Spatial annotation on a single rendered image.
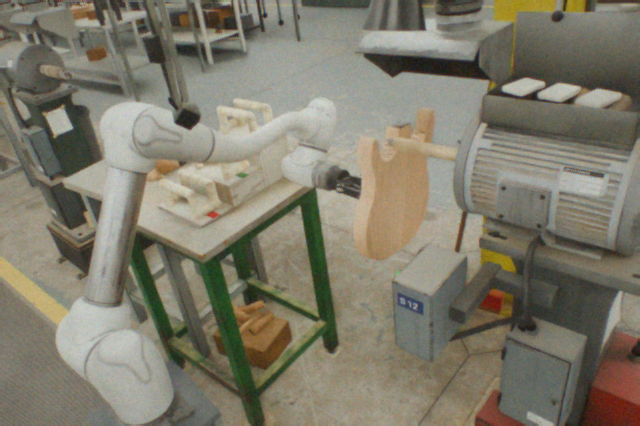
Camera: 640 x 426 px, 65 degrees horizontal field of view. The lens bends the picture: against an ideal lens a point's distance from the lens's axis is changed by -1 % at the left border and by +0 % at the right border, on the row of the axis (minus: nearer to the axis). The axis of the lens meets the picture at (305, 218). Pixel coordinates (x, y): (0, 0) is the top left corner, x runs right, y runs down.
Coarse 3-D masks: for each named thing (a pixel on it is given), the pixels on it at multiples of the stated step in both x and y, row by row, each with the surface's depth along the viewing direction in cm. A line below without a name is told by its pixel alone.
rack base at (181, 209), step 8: (176, 200) 190; (184, 200) 189; (200, 200) 188; (208, 200) 187; (160, 208) 188; (168, 208) 186; (176, 208) 185; (184, 208) 184; (224, 208) 180; (232, 208) 181; (184, 216) 179; (192, 216) 178; (208, 216) 177; (200, 224) 173; (208, 224) 174
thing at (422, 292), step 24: (408, 264) 111; (432, 264) 110; (456, 264) 109; (408, 288) 105; (432, 288) 104; (456, 288) 111; (408, 312) 109; (432, 312) 105; (408, 336) 113; (432, 336) 108; (456, 336) 122; (432, 360) 112
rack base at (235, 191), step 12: (192, 168) 193; (204, 168) 192; (216, 168) 190; (252, 168) 186; (216, 180) 182; (228, 180) 180; (240, 180) 180; (252, 180) 184; (204, 192) 191; (216, 192) 184; (228, 192) 179; (240, 192) 182; (252, 192) 186
